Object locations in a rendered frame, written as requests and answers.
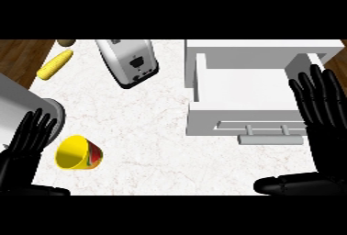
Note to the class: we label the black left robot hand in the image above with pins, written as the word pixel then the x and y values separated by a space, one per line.
pixel 24 147

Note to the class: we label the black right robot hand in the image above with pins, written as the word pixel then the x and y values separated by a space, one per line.
pixel 325 128

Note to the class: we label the yellow cup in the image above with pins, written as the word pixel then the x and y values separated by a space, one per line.
pixel 77 153

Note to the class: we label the white open drawer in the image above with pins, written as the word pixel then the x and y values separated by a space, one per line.
pixel 244 101

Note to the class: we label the grey cylindrical appliance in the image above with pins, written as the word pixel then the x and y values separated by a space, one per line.
pixel 20 107

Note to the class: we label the yellow corn cob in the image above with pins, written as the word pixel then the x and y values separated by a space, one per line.
pixel 55 64

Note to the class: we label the white cabinet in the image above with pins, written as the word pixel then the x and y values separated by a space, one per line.
pixel 253 52

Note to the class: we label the brown potato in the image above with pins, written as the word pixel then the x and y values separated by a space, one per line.
pixel 66 42

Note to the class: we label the silver toaster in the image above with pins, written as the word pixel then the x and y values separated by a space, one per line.
pixel 131 62

